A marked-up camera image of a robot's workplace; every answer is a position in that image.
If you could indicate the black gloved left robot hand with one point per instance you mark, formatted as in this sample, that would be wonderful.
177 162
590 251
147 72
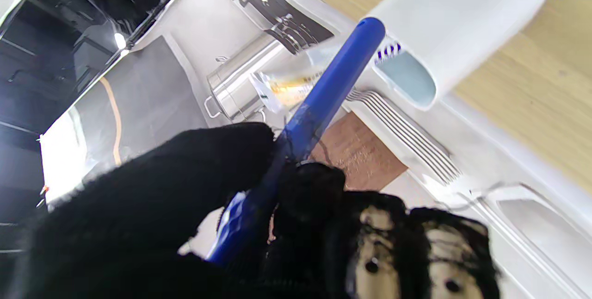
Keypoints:
162 206

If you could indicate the blue toothbrush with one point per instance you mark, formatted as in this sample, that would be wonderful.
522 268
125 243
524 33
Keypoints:
323 100

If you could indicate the white toothbrush holder cup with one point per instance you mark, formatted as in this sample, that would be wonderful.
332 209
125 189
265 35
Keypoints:
462 26

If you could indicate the brown wooden cutting board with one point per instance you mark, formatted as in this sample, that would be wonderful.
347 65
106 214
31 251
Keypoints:
365 155

